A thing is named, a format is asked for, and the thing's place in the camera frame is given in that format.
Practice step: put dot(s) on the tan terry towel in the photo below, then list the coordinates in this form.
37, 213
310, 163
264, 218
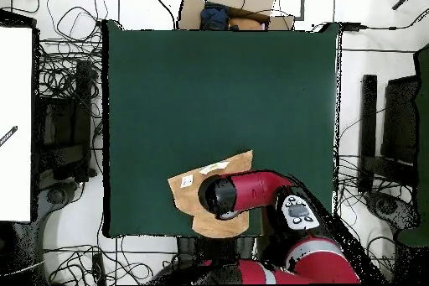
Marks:
187, 195

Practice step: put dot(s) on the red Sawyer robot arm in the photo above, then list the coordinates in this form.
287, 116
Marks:
261, 188

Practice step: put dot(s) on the dark green table cloth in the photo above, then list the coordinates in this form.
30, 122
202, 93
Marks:
150, 64

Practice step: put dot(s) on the orange garment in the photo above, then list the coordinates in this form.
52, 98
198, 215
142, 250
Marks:
246, 24

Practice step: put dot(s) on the dark blue garment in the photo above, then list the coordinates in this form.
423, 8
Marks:
214, 17

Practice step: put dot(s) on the black equipment stand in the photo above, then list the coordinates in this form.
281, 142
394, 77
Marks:
67, 125

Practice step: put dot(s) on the black upright bar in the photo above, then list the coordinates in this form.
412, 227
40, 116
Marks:
368, 115

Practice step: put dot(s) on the black power strip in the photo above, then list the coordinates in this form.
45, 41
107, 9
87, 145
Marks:
99, 267

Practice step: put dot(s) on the black power adapter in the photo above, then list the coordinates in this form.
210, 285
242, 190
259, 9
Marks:
351, 26

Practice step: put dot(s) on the white panel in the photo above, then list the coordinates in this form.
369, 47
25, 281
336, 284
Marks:
15, 115

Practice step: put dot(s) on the black marker pen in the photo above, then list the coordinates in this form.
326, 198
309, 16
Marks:
8, 135

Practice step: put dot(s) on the green cloth covered furniture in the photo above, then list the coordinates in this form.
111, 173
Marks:
423, 131

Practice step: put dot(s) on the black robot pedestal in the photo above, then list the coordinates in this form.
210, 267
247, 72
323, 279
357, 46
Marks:
214, 249

